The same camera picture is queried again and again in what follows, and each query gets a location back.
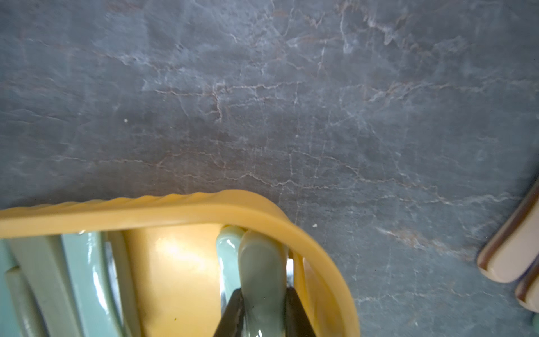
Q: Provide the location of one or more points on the grey green fruit knife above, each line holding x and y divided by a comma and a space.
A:
262, 271

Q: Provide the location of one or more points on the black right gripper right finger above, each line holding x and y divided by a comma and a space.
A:
296, 320

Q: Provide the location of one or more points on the green handled fruit knife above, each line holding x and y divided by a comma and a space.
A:
40, 288

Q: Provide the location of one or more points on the pink handled fruit knife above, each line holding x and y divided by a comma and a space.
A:
512, 250

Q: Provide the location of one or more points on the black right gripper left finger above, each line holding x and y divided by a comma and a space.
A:
232, 321

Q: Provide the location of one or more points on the light green fruit knife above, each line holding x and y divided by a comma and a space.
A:
88, 269

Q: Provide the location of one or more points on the yellow storage box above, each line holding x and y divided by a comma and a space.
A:
171, 242

